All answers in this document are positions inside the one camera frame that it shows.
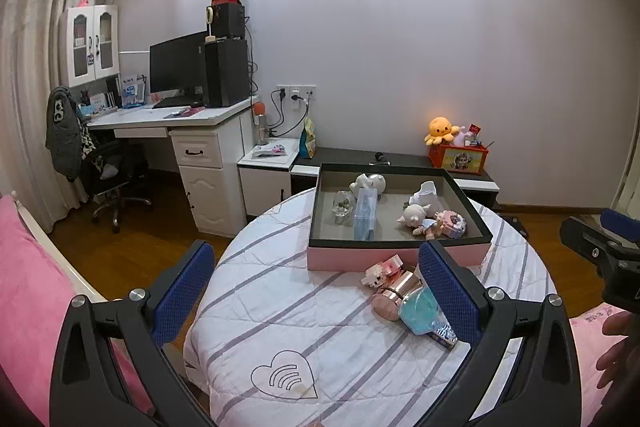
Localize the white wall outlet strip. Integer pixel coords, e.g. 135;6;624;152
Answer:
276;84;317;100

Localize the pig doll figurine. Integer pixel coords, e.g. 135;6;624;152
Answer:
397;204;438;239

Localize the black speaker box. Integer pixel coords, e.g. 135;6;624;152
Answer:
212;3;247;40

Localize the snack bag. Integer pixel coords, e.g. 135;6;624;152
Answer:
299;117;318;159

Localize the white astronaut figurine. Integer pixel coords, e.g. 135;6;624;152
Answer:
349;173;388;198

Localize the red storage box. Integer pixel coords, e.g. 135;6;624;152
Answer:
428;142;488;176

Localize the beige curtain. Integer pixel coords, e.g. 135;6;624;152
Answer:
0;0;106;235

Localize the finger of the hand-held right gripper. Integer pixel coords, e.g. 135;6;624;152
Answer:
600;208;640;239
559;216;623;270

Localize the blue printed package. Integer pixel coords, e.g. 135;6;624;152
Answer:
119;74;148;108

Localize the black computer tower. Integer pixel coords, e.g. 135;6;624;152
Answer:
203;39;251;108

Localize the square glass perfume bottle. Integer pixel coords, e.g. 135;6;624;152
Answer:
334;191;353;225

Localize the pink blanket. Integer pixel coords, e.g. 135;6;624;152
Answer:
0;194;156;427

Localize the black computer monitor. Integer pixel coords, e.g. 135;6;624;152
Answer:
149;31;208;100

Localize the white wall cabinet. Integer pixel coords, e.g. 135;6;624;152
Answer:
59;4;121;88

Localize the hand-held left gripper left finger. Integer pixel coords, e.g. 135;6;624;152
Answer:
50;239;217;427

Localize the white bed frame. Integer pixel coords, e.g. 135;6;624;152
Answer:
10;192;108;303

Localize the pink block figure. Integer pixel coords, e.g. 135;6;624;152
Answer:
361;255;405;290

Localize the grey jacket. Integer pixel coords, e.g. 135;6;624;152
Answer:
46;86;91;182

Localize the pink box with black rim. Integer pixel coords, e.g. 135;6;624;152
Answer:
306;163;494;271

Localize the black cable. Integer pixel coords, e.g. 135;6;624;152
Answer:
270;89;288;128

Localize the white desk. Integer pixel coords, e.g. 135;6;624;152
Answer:
85;94;261;238

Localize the white nightstand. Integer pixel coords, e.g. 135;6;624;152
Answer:
237;142;306;225

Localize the round table with striped cloth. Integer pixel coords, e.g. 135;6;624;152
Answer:
182;187;558;427

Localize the black floor item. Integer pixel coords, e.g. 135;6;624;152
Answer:
502;213;531;238

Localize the clear plastic box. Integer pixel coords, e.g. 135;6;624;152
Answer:
352;188;379;242

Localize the round white desk lamp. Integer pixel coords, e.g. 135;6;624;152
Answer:
204;6;220;42

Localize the bottle with orange cap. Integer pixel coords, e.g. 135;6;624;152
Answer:
254;102;268;146

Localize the black office chair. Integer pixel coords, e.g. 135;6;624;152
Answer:
80;139;153;234

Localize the blue bottle with pink cap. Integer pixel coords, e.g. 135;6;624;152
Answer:
371;270;448;338

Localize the black low cabinet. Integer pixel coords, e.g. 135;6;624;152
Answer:
290;147;501;210

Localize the small silver blue box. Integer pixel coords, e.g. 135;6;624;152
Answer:
429;322;458;350

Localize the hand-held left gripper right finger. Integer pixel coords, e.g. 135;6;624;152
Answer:
417;239;583;427

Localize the pink plush toy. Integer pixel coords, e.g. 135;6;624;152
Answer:
452;124;481;146

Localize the orange octopus plush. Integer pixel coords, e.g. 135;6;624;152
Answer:
425;117;458;145

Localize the pink printed cloth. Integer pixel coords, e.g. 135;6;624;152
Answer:
570;302;640;427

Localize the small pink cube toy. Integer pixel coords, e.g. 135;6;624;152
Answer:
434;211;467;239

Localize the person's right hand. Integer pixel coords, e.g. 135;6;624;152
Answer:
595;309;640;390

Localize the black keyboard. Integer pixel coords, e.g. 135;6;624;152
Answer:
152;97;201;109

